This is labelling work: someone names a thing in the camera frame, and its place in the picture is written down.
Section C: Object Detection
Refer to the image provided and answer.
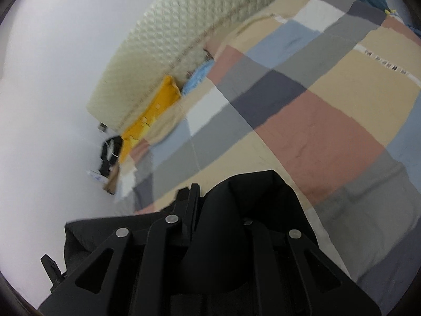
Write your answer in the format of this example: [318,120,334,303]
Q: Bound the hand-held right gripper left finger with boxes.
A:
[38,184,201,316]

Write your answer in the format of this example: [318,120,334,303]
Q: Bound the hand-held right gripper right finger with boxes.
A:
[243,219,383,316]

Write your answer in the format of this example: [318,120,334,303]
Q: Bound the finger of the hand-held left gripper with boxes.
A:
[40,254,63,292]

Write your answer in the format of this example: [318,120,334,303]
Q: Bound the black puffer jacket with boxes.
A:
[64,169,352,316]

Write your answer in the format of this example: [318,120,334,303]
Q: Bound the crumpled blue clothes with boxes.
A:
[404,23,421,41]

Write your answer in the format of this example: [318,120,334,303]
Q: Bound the wooden nightstand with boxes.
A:
[103,165,121,195]

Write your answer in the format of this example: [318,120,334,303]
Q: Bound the black bag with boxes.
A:
[100,136,124,176]

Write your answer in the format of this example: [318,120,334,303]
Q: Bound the white charger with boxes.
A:
[104,138,122,157]

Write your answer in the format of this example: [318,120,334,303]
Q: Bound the yellow pillow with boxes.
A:
[118,76,182,163]

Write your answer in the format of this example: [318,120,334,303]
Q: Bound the checkered patchwork blanket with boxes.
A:
[115,0,421,313]

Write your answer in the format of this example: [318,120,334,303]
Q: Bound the light blue cloth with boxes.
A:
[182,62,214,96]

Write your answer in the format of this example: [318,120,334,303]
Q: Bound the cream quilted headboard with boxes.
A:
[86,0,300,130]

